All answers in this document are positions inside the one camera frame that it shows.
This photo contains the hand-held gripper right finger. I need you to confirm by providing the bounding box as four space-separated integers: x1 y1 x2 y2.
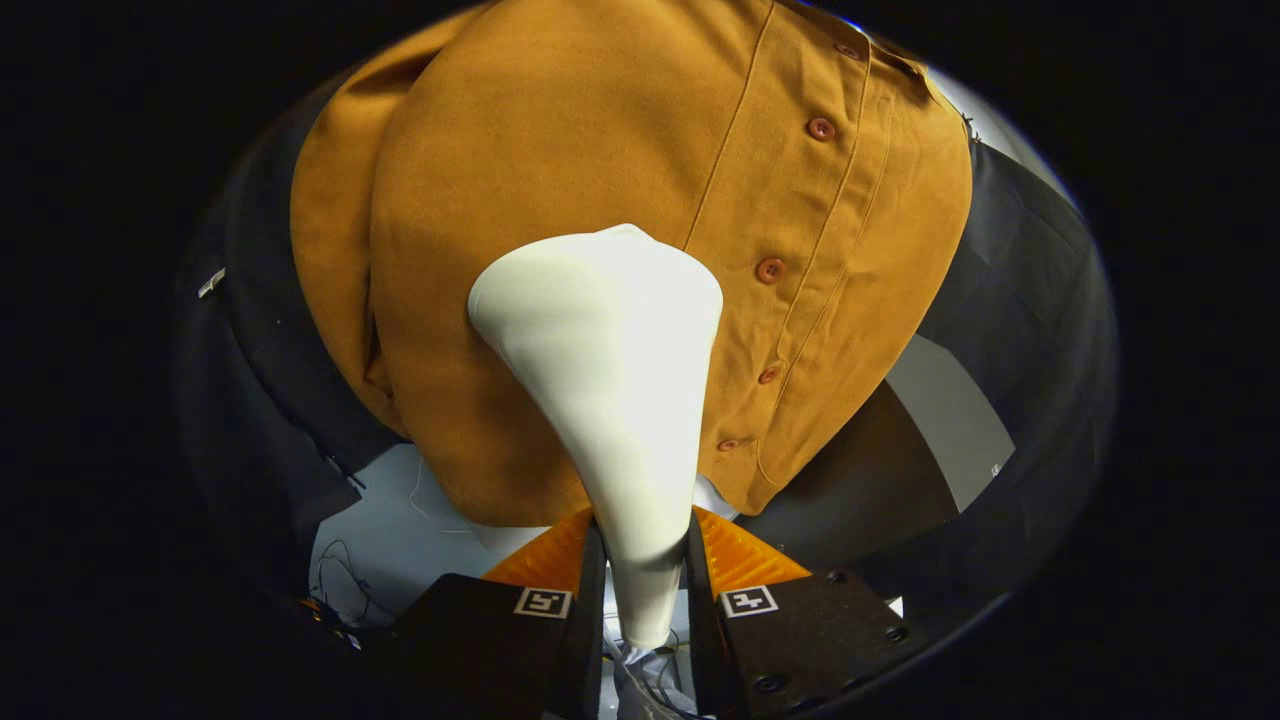
685 505 929 720

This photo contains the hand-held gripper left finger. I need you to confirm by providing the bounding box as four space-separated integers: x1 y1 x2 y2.
385 507 609 720

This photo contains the brown button shirt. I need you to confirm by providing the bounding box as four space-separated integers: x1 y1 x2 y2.
290 0 973 528

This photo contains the black backdrop cloth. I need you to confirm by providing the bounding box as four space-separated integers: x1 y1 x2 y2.
170 75 1119 641

